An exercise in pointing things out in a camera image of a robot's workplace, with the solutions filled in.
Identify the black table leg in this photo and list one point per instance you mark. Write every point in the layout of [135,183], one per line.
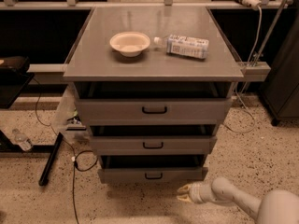
[44,179]

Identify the plastic water bottle with label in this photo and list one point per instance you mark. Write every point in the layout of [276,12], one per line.
[186,46]

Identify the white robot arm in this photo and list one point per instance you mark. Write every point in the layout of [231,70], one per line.
[278,206]

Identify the clear plastic bag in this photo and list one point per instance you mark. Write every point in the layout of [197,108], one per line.
[66,120]

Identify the grey drawer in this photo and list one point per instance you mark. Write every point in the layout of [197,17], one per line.
[152,168]
[149,103]
[153,139]

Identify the dark cabinet on right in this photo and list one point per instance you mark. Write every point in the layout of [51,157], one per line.
[280,91]

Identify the grey drawer cabinet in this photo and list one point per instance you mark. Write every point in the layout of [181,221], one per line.
[95,60]

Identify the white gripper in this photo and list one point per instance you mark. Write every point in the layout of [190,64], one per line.
[195,192]

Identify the black chair seat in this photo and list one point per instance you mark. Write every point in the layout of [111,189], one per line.
[14,77]

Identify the clear bottle on floor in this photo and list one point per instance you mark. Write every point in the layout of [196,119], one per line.
[22,140]

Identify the white paper bowl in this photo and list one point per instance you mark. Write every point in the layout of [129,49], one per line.
[130,44]

